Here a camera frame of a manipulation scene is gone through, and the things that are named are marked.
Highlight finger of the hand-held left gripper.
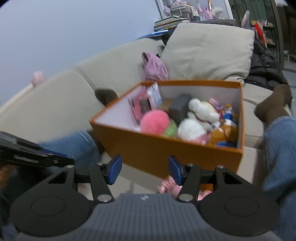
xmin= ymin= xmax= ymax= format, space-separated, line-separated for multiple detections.
xmin=0 ymin=131 xmax=76 ymax=169

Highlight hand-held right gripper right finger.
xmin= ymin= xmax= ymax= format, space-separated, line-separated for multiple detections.
xmin=168 ymin=155 xmax=241 ymax=202

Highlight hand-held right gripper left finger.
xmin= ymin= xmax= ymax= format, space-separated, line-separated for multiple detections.
xmin=47 ymin=154 xmax=123 ymax=204

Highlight pink handheld fan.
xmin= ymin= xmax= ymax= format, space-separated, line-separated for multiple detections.
xmin=157 ymin=175 xmax=213 ymax=202

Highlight orange cardboard box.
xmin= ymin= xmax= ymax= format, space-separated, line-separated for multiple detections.
xmin=89 ymin=80 xmax=245 ymax=179

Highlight green fluffy pompom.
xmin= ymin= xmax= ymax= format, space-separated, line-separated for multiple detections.
xmin=162 ymin=119 xmax=178 ymax=138

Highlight pink fluffy pompom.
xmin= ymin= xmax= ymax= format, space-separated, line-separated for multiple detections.
xmin=140 ymin=110 xmax=171 ymax=136

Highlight grey rectangular box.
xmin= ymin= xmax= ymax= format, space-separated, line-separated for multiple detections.
xmin=168 ymin=94 xmax=192 ymax=126

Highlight pink packet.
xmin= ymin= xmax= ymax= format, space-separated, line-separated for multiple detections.
xmin=128 ymin=85 xmax=157 ymax=127

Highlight white printed packet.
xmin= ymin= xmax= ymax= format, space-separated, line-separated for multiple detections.
xmin=146 ymin=82 xmax=163 ymax=108

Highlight person's left leg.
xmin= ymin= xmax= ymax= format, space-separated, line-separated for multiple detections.
xmin=38 ymin=89 xmax=119 ymax=164

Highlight person's leg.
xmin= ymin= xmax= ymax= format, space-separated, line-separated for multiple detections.
xmin=254 ymin=84 xmax=296 ymax=241
xmin=38 ymin=89 xmax=119 ymax=164

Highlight white bunny plush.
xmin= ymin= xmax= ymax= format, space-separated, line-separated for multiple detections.
xmin=177 ymin=98 xmax=221 ymax=142

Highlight beige sofa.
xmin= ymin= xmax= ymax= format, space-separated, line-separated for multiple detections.
xmin=0 ymin=37 xmax=292 ymax=183

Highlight brown fox plush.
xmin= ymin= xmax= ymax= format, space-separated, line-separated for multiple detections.
xmin=209 ymin=104 xmax=239 ymax=148

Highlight pink fluffy slipper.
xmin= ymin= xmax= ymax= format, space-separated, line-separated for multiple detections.
xmin=31 ymin=71 xmax=46 ymax=88

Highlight lilac cloth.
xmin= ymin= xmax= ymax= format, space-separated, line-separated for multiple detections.
xmin=141 ymin=52 xmax=169 ymax=81

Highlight person's right leg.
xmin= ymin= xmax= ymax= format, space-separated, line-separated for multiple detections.
xmin=254 ymin=84 xmax=296 ymax=241

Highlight beige cushion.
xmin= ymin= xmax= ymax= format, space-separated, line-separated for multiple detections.
xmin=160 ymin=23 xmax=255 ymax=83

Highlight black jacket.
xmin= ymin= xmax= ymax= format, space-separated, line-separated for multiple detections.
xmin=245 ymin=37 xmax=290 ymax=91

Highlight stack of books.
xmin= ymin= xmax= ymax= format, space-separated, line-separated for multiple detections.
xmin=154 ymin=15 xmax=190 ymax=32

